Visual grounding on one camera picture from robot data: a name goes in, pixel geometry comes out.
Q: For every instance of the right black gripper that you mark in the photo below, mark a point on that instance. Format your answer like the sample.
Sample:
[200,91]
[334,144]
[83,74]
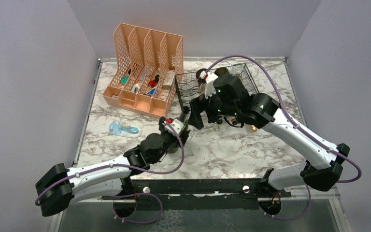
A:
[201,104]

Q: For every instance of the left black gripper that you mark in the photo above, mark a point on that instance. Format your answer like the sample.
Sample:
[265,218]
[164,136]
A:
[161,125]

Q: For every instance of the green bottle brown label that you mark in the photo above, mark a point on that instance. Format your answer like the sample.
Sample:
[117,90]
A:
[182,118]

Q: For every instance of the green bottle tan label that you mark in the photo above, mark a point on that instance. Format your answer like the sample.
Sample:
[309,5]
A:
[200,76]

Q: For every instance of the green bottle cream label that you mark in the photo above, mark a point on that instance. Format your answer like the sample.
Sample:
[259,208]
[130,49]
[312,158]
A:
[221,71]

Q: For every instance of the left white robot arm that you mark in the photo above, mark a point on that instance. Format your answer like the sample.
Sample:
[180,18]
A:
[61,186]

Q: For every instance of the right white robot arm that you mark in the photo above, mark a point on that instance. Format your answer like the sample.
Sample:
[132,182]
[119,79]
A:
[323,166]

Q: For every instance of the red wine gold cap bottle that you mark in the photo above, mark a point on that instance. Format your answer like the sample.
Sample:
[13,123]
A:
[253,128]

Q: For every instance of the small white box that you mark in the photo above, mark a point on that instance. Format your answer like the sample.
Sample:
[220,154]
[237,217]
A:
[169,80]

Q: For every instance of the red small item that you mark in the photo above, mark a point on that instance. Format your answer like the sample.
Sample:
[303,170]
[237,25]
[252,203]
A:
[154,82]

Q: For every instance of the blue item in blister pack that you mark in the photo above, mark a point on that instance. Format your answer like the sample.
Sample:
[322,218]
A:
[122,129]

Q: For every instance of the peach plastic file organizer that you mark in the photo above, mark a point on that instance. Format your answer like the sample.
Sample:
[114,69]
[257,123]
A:
[141,54]

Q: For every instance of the teal small item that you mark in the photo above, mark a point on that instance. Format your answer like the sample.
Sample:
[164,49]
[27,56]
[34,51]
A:
[124,80]

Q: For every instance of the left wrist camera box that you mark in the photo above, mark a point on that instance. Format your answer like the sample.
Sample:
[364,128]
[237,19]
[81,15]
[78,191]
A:
[173,126]

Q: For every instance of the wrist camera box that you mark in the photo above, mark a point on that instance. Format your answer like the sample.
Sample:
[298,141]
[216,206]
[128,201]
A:
[210,89]
[173,126]

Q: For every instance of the black wire wine rack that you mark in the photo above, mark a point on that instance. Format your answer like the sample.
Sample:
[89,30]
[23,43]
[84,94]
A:
[188,83]

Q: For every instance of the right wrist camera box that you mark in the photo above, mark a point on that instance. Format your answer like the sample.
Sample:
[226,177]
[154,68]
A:
[210,89]

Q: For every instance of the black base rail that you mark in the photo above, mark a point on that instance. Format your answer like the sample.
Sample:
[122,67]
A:
[195,194]

